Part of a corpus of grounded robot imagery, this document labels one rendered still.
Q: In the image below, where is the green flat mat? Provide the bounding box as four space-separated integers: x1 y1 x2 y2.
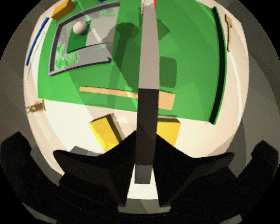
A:
38 0 220 121

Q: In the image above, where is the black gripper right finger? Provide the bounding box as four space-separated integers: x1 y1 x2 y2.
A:
152 133 234 208

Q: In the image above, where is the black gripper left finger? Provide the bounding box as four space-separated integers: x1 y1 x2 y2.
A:
52 131 136 208

